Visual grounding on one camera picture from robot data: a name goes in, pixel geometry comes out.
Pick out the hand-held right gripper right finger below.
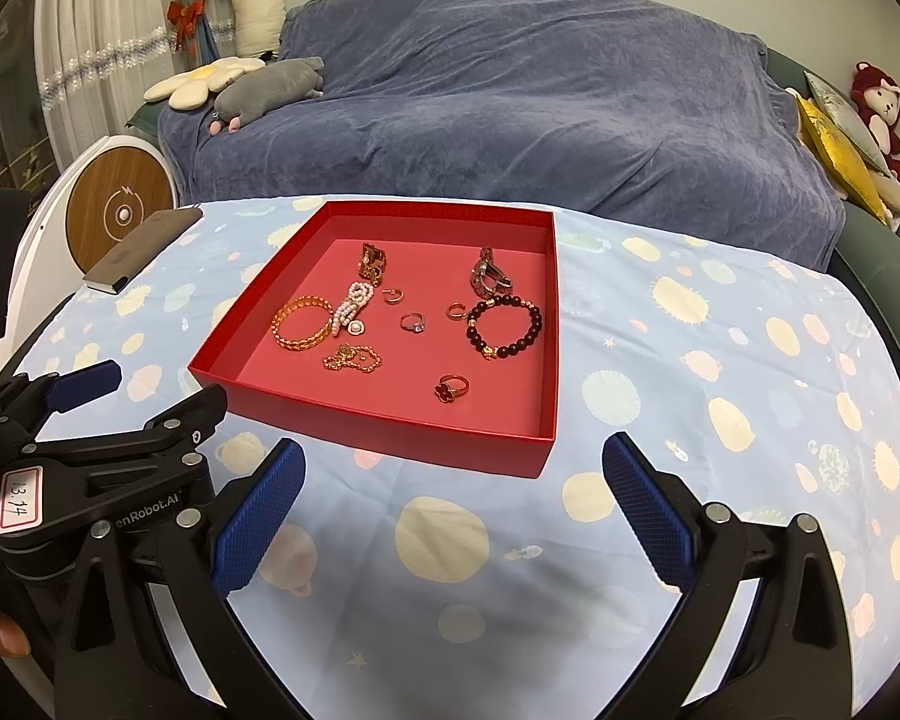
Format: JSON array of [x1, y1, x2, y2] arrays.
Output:
[[601, 431, 852, 720]]

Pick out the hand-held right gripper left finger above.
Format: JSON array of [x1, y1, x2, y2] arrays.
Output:
[[51, 437, 308, 720]]

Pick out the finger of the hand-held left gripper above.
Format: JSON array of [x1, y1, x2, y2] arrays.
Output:
[[22, 386, 230, 477], [0, 360, 123, 436]]

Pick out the gold chain bracelet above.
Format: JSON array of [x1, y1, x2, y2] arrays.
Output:
[[322, 343, 383, 374]]

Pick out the red cardboard box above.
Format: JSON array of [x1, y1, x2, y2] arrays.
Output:
[[187, 200, 557, 479]]

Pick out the gold link watch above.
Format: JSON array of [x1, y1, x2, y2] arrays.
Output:
[[358, 241, 389, 287]]

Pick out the person's left hand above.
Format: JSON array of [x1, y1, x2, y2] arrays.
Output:
[[0, 600, 32, 661]]

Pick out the brown notebook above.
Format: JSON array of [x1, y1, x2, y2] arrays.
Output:
[[82, 206, 205, 295]]

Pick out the white round wood-faced device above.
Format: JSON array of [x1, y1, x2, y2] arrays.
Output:
[[0, 135, 175, 376]]

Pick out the silver rose watch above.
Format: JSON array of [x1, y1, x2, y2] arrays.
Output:
[[471, 246, 517, 299]]

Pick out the flower shaped cushion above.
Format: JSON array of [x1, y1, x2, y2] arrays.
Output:
[[144, 56, 267, 112]]

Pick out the grey plush toy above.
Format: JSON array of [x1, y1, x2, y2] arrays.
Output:
[[210, 56, 326, 136]]

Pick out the green sofa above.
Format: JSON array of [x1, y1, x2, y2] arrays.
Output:
[[126, 45, 900, 316]]

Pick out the red bow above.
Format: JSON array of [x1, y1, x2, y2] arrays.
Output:
[[166, 0, 207, 42]]

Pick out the white curtain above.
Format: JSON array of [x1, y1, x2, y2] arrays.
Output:
[[34, 0, 196, 173]]

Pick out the cream cushion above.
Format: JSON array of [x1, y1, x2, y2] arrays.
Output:
[[866, 171, 900, 232]]

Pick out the yellow cushion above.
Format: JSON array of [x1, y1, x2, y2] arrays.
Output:
[[795, 94, 892, 226]]

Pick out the blue-covered sofa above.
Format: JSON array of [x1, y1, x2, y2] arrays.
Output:
[[156, 0, 848, 271]]

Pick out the silver cushion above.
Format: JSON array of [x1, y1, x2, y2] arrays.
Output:
[[804, 71, 892, 175]]

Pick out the red monkey plush toy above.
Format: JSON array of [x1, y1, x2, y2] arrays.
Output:
[[851, 61, 900, 181]]

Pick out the gold chain bangle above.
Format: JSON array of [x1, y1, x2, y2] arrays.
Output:
[[271, 296, 337, 352]]

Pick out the dark bead bracelet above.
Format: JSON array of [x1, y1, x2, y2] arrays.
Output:
[[466, 296, 545, 362]]

